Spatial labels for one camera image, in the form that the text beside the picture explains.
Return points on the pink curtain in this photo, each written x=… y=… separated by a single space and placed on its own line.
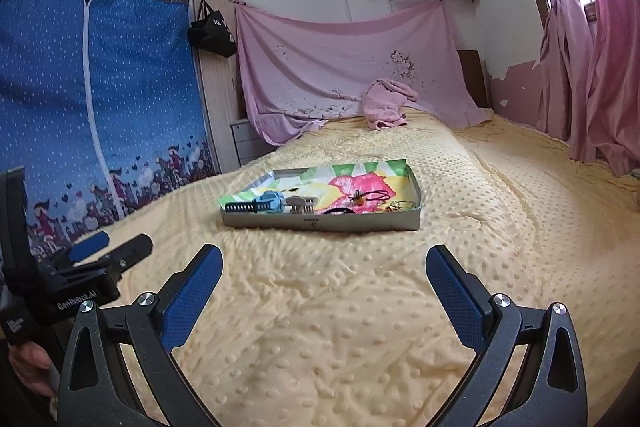
x=590 y=82

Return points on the grey hair claw clip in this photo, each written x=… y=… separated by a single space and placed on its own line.
x=300 y=203

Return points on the small silver hoop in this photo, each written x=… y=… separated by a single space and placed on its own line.
x=392 y=207

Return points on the brown wooden headboard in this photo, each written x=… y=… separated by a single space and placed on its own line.
x=475 y=77

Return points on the grey drawer cabinet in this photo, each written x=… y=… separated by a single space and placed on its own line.
x=250 y=142

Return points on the red black beaded hoop earring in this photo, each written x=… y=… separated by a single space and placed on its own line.
x=327 y=210

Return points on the blue printed wardrobe cover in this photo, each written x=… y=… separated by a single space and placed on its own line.
x=50 y=107

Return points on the person's left hand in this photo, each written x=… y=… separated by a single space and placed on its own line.
x=30 y=359

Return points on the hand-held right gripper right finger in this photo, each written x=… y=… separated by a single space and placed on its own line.
x=457 y=297

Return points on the black toothed hair clip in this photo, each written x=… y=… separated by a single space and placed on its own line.
x=240 y=207

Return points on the pink hanging sheet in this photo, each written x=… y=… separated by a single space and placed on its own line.
x=325 y=62

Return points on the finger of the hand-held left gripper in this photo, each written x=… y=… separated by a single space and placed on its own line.
x=90 y=245
x=130 y=252

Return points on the pink towel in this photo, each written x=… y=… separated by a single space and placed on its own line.
x=387 y=102

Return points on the yellow dotted blanket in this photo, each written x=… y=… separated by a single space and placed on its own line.
x=350 y=332

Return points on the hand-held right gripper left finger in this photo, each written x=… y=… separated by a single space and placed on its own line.
x=192 y=297

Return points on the beige wooden wardrobe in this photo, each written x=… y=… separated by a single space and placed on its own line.
x=220 y=107

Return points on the large silver hoop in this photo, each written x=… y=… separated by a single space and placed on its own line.
x=407 y=205

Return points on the black bag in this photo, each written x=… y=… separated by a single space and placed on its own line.
x=212 y=34

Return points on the grey shallow cardboard box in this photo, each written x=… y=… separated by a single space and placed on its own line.
x=350 y=223

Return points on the light blue wrist watch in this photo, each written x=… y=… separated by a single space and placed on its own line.
x=270 y=199

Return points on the colourful printed lining cloth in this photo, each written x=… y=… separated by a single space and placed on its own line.
x=360 y=182

